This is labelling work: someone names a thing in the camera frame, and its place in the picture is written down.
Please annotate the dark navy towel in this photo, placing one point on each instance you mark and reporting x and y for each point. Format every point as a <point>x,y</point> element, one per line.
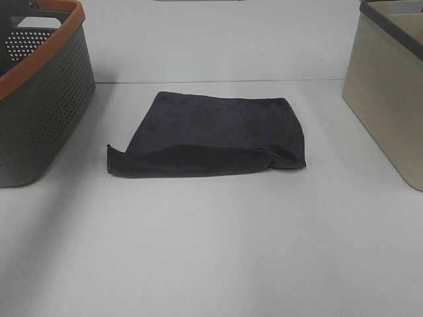
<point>186,135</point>

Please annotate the grey perforated basket orange rim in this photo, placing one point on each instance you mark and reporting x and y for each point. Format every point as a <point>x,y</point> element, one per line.
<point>47,83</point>

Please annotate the beige bin with grey rim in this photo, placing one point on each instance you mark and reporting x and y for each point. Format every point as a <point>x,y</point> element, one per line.
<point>383,85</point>

